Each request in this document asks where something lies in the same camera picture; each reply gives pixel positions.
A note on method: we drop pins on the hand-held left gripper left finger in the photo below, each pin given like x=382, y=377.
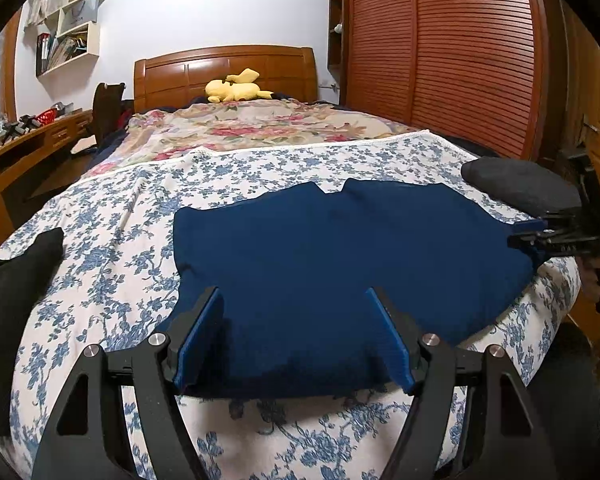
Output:
x=200, y=332

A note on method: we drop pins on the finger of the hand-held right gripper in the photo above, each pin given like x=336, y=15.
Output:
x=540, y=250
x=535, y=228

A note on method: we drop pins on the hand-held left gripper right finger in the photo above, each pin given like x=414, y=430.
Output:
x=392, y=332

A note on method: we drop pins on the dark blue knit jacket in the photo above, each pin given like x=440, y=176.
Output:
x=330, y=260

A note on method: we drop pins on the person's right hand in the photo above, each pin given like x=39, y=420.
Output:
x=594, y=280

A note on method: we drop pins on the black rolled cloth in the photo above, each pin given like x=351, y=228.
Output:
x=520, y=182

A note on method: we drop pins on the wooden door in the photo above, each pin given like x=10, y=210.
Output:
x=595, y=100

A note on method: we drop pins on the blue floral bed sheet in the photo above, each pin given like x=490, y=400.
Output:
x=120, y=220

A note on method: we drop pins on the black garment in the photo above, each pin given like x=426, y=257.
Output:
x=15, y=310

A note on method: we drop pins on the wooden slatted wardrobe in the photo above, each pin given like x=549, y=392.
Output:
x=455, y=60

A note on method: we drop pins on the pink floral blanket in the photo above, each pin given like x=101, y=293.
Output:
x=255, y=125

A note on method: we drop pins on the dark desk chair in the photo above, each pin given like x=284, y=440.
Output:
x=107, y=110

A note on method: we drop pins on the yellow plush toy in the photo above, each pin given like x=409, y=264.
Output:
x=235, y=91

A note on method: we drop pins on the wooden desk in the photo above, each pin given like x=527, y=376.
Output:
x=25, y=160

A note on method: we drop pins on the wooden bed headboard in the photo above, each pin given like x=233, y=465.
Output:
x=180, y=80

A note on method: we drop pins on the red basket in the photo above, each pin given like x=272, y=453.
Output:
x=46, y=117

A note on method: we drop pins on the black desk gadget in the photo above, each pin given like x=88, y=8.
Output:
x=22, y=127

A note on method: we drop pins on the white wall shelf with books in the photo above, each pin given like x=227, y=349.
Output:
x=70, y=35

